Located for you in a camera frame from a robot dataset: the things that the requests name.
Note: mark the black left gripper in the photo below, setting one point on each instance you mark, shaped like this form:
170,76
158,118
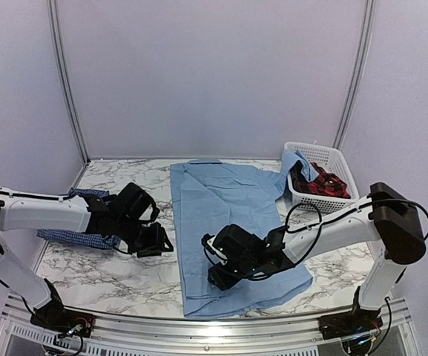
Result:
156,244

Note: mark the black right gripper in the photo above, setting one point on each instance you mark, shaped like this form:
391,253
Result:
223,281

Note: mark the light blue long sleeve shirt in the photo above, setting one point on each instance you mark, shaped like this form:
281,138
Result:
206,197

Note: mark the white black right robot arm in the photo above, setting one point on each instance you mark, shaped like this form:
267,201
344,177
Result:
383,216

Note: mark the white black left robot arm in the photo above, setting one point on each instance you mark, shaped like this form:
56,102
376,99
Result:
26,211

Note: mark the navy checked folded shirt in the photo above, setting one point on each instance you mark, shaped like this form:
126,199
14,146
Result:
103,242

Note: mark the red black plaid shirt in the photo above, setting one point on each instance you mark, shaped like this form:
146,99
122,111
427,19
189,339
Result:
326,184

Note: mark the white plastic laundry basket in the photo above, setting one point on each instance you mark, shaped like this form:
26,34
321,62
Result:
333,161

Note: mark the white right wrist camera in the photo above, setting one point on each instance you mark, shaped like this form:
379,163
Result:
208,244

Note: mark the aluminium front frame rail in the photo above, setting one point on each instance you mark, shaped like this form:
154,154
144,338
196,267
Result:
115,334

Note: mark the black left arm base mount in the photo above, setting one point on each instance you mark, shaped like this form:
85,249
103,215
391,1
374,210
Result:
56,317

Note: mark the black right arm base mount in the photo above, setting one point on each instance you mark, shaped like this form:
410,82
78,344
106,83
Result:
347,323

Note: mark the aluminium corner post left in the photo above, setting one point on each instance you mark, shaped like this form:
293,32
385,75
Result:
62,68

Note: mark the aluminium corner post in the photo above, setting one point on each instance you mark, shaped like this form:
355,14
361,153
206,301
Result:
357,72
62,68

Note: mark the aluminium corner post right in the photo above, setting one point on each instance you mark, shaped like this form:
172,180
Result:
357,72

